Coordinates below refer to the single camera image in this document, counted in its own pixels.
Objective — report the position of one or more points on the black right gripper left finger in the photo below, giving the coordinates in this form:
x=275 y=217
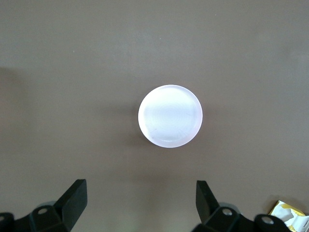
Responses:
x=70 y=207

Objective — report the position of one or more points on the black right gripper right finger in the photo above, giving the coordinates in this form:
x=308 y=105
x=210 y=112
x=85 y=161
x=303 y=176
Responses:
x=210 y=210

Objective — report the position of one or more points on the crumpled yellow white carton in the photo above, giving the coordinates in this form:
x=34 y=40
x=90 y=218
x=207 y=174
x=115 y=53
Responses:
x=289 y=215

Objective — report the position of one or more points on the pink round plate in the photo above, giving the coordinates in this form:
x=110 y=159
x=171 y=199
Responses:
x=170 y=116

